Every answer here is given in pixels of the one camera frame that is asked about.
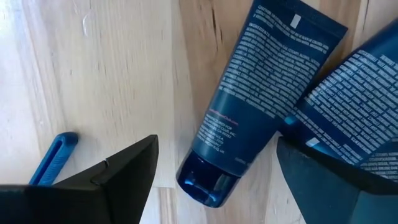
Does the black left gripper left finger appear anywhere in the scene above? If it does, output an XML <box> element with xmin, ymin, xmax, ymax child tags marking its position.
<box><xmin>0</xmin><ymin>134</ymin><xmax>159</xmax><ymax>224</ymax></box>

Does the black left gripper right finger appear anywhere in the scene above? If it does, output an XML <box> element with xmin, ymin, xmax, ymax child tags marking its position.
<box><xmin>276</xmin><ymin>136</ymin><xmax>398</xmax><ymax>224</ymax></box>

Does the dark blue lotion tube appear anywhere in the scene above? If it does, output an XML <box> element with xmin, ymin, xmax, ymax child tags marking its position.
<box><xmin>279</xmin><ymin>18</ymin><xmax>398</xmax><ymax>166</ymax></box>
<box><xmin>359</xmin><ymin>141</ymin><xmax>398</xmax><ymax>183</ymax></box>
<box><xmin>175</xmin><ymin>0</ymin><xmax>348</xmax><ymax>208</ymax></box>

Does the blue disposable razor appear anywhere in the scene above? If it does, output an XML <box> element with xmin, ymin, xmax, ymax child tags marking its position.
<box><xmin>29</xmin><ymin>131</ymin><xmax>79</xmax><ymax>187</ymax></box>

